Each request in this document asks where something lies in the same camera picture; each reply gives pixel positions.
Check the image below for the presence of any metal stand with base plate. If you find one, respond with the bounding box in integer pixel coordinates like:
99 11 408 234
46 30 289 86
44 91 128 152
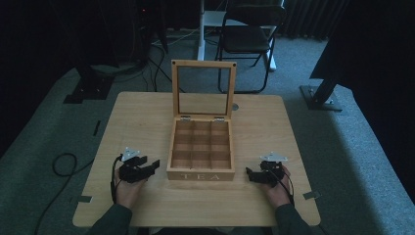
299 72 345 113

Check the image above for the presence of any black folding chair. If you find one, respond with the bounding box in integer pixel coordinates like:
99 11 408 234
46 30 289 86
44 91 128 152
214 2 288 95
196 0 278 71

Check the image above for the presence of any wooden compartment box with lid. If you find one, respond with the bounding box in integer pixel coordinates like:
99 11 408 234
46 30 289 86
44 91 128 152
165 59 238 182

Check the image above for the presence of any dark pleated curtain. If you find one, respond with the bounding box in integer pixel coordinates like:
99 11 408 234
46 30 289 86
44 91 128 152
283 0 351 42

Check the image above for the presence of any black floor cable loop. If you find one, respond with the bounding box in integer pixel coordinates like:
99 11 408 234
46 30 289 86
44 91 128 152
33 152 96 235

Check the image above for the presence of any black tape strip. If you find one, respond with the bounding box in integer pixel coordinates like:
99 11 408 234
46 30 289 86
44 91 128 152
92 119 103 138

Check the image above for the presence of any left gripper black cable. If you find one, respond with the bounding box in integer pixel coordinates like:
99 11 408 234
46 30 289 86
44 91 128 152
110 155 123 205

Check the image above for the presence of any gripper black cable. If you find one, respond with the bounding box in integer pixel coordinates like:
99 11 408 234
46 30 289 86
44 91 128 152
266 162 297 208
110 155 123 205

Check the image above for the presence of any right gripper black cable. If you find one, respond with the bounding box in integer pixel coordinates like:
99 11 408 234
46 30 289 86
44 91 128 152
266 162 297 208

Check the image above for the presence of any black stand base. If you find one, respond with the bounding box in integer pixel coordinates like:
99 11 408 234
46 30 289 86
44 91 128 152
63 64 115 105

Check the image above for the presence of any black cables bundle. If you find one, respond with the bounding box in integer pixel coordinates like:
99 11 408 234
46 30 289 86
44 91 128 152
143 40 185 94

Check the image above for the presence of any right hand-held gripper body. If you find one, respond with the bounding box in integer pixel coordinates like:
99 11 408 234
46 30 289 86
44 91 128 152
258 151 289 188

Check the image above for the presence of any person's left hand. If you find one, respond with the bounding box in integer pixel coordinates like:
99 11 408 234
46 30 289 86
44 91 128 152
114 169 147 209

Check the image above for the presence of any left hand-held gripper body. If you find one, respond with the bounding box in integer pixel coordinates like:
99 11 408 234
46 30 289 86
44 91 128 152
118 146 147 184

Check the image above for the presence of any person's right hand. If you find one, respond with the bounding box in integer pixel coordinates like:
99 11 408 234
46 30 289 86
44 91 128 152
260 164 294 211

